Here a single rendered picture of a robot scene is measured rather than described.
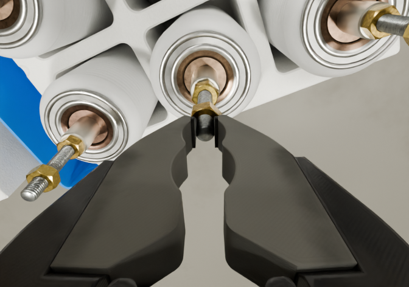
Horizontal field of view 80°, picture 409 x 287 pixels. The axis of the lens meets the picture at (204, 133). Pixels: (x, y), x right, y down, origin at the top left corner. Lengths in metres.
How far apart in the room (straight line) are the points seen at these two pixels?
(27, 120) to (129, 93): 0.29
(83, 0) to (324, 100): 0.43
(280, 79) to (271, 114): 0.23
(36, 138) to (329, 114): 0.54
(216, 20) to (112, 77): 0.11
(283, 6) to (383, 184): 0.58
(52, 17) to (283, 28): 0.18
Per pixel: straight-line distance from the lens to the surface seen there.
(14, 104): 0.51
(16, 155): 0.51
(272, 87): 0.30
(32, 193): 0.19
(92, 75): 0.24
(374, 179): 0.71
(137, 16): 0.28
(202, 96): 0.16
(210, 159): 0.56
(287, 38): 0.22
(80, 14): 0.27
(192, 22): 0.20
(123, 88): 0.24
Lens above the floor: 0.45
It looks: 60 degrees down
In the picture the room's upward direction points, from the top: 179 degrees counter-clockwise
